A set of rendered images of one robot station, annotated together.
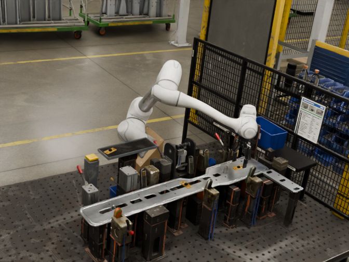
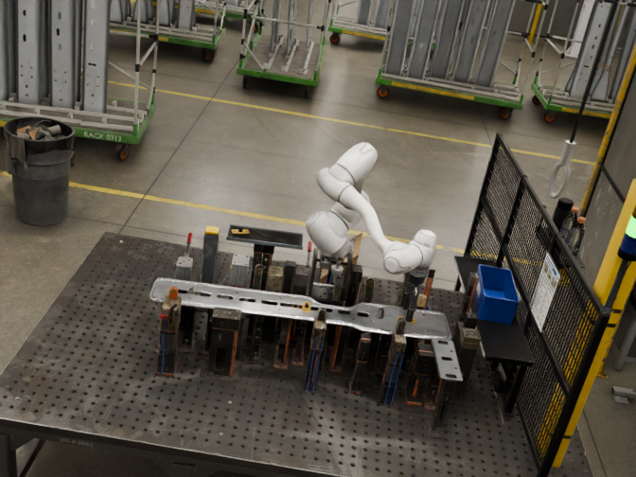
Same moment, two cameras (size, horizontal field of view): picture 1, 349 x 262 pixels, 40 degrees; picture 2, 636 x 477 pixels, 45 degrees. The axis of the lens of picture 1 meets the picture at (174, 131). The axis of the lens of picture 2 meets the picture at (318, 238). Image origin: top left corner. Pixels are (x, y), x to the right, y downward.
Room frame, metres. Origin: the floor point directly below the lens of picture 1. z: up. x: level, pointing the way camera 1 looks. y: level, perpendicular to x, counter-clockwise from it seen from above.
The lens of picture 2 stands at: (0.20, -1.85, 2.91)
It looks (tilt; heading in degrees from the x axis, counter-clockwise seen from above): 28 degrees down; 36
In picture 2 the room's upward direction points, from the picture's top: 9 degrees clockwise
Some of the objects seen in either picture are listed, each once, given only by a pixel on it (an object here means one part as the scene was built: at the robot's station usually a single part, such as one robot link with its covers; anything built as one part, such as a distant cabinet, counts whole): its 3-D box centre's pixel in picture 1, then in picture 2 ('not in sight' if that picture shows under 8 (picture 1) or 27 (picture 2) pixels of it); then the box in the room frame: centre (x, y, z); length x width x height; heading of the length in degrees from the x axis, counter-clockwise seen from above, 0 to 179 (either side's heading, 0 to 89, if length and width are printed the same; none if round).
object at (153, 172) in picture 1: (149, 194); (271, 304); (2.62, 0.11, 0.89); 0.13 x 0.11 x 0.38; 40
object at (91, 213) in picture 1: (184, 186); (302, 308); (2.58, -0.10, 1.00); 1.38 x 0.22 x 0.02; 130
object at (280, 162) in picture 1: (276, 181); (462, 364); (2.98, -0.76, 0.88); 0.08 x 0.08 x 0.36; 40
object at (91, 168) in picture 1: (90, 190); (208, 271); (2.54, 0.48, 0.92); 0.08 x 0.08 x 0.44; 40
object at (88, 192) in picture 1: (89, 213); (182, 293); (2.35, 0.45, 0.88); 0.11 x 0.10 x 0.36; 40
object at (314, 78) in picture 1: (313, 83); (574, 238); (3.31, -0.96, 1.53); 0.06 x 0.06 x 0.20
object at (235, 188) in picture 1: (231, 207); (361, 364); (2.65, -0.43, 0.84); 0.11 x 0.08 x 0.29; 40
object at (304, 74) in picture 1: (303, 78); (569, 227); (3.39, -0.90, 1.53); 0.06 x 0.06 x 0.20
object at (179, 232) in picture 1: (173, 209); (285, 332); (2.55, -0.05, 0.84); 0.17 x 0.06 x 0.29; 40
